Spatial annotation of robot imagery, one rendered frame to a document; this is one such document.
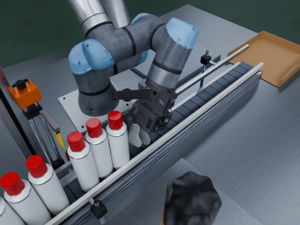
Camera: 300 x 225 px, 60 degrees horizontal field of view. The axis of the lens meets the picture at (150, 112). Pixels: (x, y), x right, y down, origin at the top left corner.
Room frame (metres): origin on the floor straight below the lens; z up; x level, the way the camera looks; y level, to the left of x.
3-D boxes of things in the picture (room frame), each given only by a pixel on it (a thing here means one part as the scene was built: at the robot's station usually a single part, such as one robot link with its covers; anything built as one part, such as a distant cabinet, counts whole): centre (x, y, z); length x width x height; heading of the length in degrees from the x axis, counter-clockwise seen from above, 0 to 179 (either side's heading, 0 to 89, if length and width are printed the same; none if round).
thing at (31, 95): (0.36, 0.22, 1.05); 0.10 x 0.04 x 0.33; 43
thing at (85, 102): (0.71, 0.19, 0.89); 0.15 x 0.15 x 0.10
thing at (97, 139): (0.39, 0.13, 0.98); 0.05 x 0.05 x 0.20
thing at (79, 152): (0.35, 0.16, 0.98); 0.05 x 0.05 x 0.20
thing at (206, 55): (0.81, -0.23, 0.91); 0.07 x 0.03 x 0.17; 43
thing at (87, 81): (0.71, 0.19, 1.01); 0.13 x 0.12 x 0.14; 123
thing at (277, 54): (1.01, -0.55, 0.85); 0.30 x 0.26 x 0.04; 133
